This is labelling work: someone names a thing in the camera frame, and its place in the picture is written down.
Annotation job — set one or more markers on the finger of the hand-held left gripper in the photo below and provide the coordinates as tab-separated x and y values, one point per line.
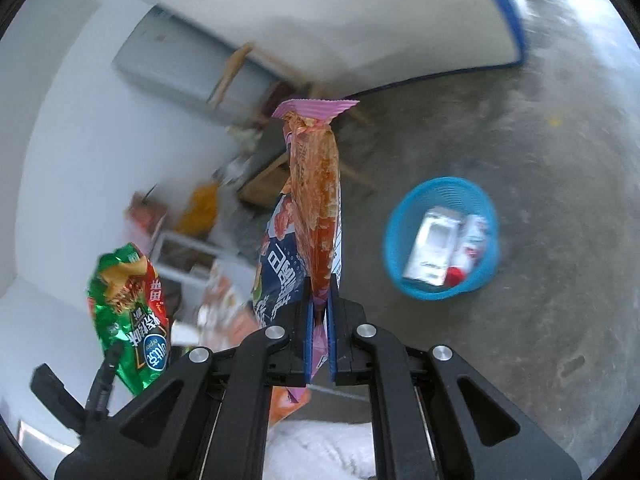
102	385

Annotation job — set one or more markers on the yellow plastic bag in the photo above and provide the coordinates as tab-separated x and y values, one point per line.
200	210

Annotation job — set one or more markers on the orange and pink snack bag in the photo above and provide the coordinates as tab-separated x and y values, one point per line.
315	200

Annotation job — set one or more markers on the green snack bag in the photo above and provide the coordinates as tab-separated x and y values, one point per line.
125	310

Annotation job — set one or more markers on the blue plastic mesh basket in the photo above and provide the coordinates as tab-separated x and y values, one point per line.
395	260

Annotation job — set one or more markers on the white board with blue edge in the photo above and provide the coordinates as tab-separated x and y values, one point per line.
350	20

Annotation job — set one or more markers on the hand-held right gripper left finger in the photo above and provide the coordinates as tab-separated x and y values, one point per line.
309	330

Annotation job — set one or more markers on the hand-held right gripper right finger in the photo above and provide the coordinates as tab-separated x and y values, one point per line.
331	330

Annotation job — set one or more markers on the white bottle with red cap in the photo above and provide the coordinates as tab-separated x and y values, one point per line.
472	240

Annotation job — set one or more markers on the white fuzzy cloth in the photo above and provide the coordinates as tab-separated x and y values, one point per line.
320	450

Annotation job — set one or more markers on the wooden chair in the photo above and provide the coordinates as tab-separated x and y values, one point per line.
265	170

